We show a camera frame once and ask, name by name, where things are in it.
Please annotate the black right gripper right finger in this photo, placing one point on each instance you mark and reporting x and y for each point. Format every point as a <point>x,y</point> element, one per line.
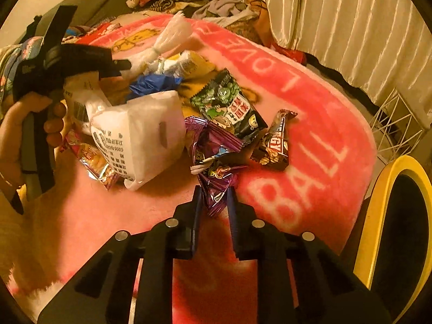
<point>299,278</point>

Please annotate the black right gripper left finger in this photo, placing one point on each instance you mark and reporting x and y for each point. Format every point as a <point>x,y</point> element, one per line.
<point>129,279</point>

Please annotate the blue plastic wrapper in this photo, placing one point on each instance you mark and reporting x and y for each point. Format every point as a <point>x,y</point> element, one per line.
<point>153,83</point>

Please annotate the white printed plastic bag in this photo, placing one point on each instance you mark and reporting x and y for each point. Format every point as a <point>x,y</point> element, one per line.
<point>139,139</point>

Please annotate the white knotted plastic bag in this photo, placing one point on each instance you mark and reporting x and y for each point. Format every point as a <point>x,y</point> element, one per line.
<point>174,34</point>

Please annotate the purple foil snack wrapper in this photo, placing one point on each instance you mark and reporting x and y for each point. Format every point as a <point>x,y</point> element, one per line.
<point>209,145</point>

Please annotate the yellow rimmed black trash bin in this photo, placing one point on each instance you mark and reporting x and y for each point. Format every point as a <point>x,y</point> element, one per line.
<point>393,259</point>

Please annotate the person's left hand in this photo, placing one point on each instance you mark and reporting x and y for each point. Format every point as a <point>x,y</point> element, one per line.
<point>11,136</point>

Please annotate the pink football bear blanket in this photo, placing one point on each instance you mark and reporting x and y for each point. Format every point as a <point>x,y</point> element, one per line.
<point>331,159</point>

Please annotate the red orange snack wrapper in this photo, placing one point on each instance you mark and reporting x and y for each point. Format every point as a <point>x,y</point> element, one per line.
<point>91,158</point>

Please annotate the brown chocolate bar wrapper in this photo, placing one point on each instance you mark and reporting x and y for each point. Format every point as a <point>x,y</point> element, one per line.
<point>272,149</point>

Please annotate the green cartoon snack packet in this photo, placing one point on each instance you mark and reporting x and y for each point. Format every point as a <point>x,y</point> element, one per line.
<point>223,102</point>

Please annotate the lavender cloth on basket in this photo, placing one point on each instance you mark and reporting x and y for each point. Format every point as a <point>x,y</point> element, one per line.
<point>219,8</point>

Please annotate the woven laundry basket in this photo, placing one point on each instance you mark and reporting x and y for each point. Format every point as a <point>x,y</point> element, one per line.
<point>245,29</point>

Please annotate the orange bag beside basket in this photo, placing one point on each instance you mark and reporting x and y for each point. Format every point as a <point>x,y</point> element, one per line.
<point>262,23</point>

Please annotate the red gift bag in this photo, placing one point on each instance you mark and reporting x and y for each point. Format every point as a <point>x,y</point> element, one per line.
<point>294,55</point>

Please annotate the cream satin curtain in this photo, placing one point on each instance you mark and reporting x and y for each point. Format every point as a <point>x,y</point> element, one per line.
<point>376,45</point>

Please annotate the white wire frame stool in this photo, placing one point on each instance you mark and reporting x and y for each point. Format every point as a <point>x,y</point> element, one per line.
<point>398,126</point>

